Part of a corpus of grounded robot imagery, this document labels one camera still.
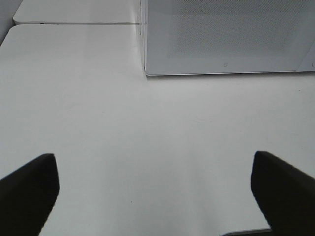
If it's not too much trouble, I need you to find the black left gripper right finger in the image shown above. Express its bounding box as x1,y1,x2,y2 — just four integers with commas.
251,151,315,236

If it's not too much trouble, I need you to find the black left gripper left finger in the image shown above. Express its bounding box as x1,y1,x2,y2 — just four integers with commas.
0,153,60,236

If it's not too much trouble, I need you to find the white microwave door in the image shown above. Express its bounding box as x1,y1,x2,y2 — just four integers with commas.
141,0,315,76

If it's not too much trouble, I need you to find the white microwave oven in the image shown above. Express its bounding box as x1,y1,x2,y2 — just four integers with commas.
296,44,315,72

